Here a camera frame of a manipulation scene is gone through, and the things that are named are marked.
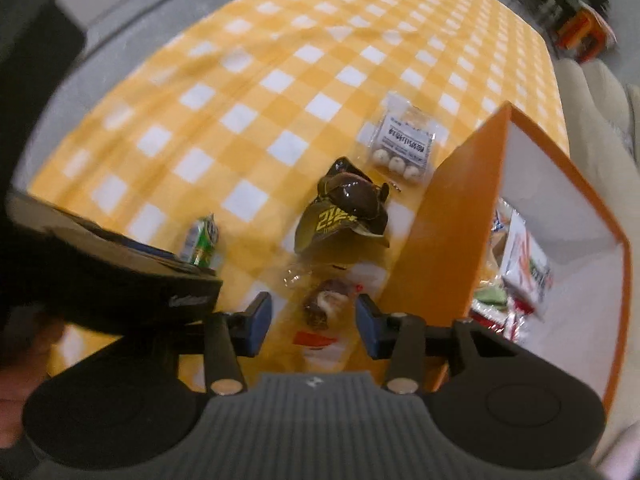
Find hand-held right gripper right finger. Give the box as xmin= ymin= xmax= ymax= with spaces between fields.
xmin=354 ymin=292 xmax=521 ymax=395

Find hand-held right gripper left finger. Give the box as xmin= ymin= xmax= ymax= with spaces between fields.
xmin=165 ymin=291 xmax=273 ymax=395

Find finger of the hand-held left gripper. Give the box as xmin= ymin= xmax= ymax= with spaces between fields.
xmin=100 ymin=232 xmax=218 ymax=277

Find clear packet brown snack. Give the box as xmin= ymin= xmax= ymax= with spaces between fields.
xmin=282 ymin=260 xmax=371 ymax=366

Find green snack packet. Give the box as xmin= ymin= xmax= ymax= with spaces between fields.
xmin=179 ymin=214 xmax=220 ymax=268

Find dark brown snack packet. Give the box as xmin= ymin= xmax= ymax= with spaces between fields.
xmin=294 ymin=157 xmax=391 ymax=256

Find yellow chip packet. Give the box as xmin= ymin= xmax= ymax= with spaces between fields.
xmin=472 ymin=200 xmax=516 ymax=311

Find orange cardboard box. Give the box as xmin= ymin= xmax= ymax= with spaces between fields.
xmin=390 ymin=101 xmax=632 ymax=413

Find red snack packet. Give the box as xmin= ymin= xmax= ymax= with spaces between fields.
xmin=470 ymin=305 xmax=531 ymax=346

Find white carrot snack packet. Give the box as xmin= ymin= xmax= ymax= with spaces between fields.
xmin=500 ymin=210 xmax=553 ymax=321

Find clear packet white balls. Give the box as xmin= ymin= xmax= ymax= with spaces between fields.
xmin=357 ymin=91 xmax=441 ymax=186

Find person's left hand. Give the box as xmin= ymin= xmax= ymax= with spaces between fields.
xmin=0 ymin=310 xmax=68 ymax=441

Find yellow checked tablecloth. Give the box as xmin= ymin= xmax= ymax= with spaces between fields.
xmin=27 ymin=0 xmax=571 ymax=396

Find beige sofa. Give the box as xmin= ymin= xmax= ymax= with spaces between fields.
xmin=552 ymin=55 xmax=640 ymax=480

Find orange stool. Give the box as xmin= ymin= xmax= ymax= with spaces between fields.
xmin=557 ymin=5 xmax=618 ymax=63

